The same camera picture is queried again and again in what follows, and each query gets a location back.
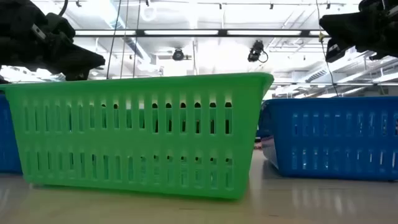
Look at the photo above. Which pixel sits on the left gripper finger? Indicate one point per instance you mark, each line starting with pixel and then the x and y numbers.
pixel 87 59
pixel 76 77

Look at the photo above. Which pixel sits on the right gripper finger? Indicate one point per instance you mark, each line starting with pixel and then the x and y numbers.
pixel 342 26

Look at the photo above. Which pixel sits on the green slotted plastic basket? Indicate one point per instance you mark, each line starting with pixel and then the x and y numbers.
pixel 140 140

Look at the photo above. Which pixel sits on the blue slotted plastic basket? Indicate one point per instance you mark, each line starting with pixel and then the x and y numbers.
pixel 7 140
pixel 342 140

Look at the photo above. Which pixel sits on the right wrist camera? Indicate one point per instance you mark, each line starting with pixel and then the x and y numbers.
pixel 335 49

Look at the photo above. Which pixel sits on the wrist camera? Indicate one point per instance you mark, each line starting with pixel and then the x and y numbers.
pixel 335 49
pixel 60 25

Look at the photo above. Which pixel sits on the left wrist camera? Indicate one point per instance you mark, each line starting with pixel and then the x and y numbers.
pixel 60 25

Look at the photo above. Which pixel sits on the grey horizontal rail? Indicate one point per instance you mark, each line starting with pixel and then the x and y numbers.
pixel 311 84

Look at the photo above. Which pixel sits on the black ceiling-mounted camera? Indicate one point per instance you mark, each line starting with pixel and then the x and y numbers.
pixel 178 54

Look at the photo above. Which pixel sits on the black overhead frame bar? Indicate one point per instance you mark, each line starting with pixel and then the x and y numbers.
pixel 222 32

